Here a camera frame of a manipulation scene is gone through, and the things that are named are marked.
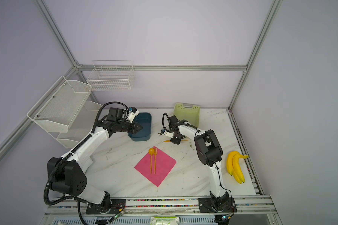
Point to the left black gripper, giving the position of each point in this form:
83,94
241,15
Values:
134,125

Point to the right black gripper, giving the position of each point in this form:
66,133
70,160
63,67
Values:
177,142

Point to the yellow plastic spoon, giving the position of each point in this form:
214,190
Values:
151,153

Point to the pink paper napkin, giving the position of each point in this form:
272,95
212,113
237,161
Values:
164,166

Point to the yellow plastic fork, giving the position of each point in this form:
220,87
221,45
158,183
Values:
155,159

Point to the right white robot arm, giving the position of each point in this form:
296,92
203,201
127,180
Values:
209,152

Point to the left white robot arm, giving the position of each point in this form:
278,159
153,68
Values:
66,175

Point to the teal plastic oval tub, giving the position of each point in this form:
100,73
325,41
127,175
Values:
145,120

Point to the light green plastic basket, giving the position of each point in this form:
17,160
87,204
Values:
190,113

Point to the yellow bananas bunch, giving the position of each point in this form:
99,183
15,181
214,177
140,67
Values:
233,166

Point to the white perforated metal shelf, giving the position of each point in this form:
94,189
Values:
65,111

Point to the green white label box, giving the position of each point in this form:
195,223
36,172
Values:
164,220

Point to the white wire basket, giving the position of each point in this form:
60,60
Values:
112,76

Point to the aluminium frame profile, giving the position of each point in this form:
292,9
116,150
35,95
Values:
17,134

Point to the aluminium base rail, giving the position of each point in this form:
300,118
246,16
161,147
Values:
185,210

